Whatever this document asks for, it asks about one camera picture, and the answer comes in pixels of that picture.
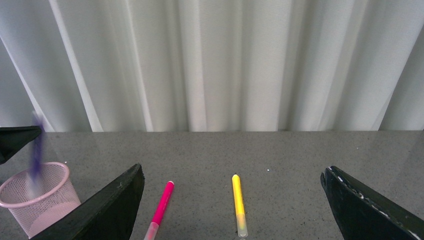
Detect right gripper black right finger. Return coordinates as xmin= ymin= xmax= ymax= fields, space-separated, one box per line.
xmin=320 ymin=166 xmax=424 ymax=240

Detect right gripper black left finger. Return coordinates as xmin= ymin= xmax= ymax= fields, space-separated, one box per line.
xmin=34 ymin=163 xmax=145 ymax=240

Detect pink mesh cup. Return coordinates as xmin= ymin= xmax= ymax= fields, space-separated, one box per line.
xmin=0 ymin=162 xmax=81 ymax=239

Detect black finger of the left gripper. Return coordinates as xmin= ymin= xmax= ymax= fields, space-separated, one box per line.
xmin=0 ymin=125 xmax=42 ymax=165

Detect white curtain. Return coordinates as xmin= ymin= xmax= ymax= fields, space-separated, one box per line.
xmin=0 ymin=0 xmax=424 ymax=132

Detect yellow pen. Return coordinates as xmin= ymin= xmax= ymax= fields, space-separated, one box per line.
xmin=231 ymin=174 xmax=248 ymax=239

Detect purple pen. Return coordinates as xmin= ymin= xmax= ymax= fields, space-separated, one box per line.
xmin=27 ymin=111 xmax=44 ymax=200

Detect pink pen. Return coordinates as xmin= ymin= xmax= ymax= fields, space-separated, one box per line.
xmin=144 ymin=181 xmax=175 ymax=240

